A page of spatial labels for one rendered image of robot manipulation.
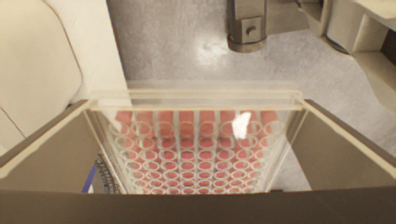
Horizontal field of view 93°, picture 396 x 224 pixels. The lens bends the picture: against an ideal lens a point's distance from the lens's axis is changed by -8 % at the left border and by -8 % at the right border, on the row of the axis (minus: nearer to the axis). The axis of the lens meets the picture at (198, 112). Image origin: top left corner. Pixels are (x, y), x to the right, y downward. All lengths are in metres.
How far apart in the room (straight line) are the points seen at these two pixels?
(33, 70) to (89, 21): 0.12
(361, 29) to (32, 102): 0.58
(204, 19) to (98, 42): 0.81
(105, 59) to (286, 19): 0.83
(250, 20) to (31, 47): 0.80
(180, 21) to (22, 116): 0.95
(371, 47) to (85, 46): 0.56
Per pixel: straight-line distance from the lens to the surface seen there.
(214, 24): 1.17
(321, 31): 0.68
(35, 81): 0.35
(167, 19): 1.16
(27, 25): 0.37
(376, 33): 0.54
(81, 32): 0.42
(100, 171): 0.70
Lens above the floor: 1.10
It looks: 48 degrees down
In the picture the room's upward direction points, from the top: 179 degrees clockwise
